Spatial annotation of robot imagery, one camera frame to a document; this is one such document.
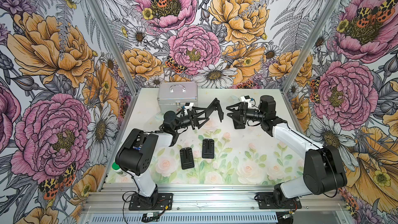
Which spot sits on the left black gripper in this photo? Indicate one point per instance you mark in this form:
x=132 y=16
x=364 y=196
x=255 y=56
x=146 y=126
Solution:
x=194 y=117

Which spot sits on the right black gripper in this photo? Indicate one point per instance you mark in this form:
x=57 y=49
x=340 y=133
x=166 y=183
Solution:
x=240 y=104

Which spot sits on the black phone stand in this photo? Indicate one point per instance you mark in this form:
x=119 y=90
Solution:
x=208 y=149
x=238 y=115
x=186 y=158

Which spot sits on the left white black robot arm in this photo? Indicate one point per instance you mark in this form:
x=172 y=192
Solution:
x=135 y=154

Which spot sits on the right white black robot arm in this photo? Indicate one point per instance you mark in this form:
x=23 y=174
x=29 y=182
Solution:
x=323 y=166

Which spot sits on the silver aluminium case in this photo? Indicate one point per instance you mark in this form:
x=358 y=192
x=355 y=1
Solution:
x=173 y=96

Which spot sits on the green cap white bottle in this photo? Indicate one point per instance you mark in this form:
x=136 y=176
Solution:
x=116 y=168

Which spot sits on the small circuit board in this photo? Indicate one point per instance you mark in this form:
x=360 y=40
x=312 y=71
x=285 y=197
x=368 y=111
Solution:
x=150 y=217

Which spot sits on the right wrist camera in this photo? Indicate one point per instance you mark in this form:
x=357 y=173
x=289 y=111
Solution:
x=247 y=99

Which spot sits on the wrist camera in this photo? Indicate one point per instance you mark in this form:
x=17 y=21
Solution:
x=247 y=99
x=187 y=107

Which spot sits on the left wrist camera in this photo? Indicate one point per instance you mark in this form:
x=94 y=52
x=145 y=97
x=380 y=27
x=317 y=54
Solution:
x=187 y=107

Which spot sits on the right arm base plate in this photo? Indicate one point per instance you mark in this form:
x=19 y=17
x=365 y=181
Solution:
x=275 y=200

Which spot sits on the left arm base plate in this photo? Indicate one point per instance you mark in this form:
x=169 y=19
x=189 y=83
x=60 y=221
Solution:
x=157 y=202

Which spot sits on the aluminium front rail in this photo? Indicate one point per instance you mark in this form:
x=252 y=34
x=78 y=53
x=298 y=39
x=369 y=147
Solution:
x=203 y=198

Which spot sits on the right aluminium corner post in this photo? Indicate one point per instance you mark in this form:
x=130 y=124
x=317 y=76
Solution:
x=305 y=51

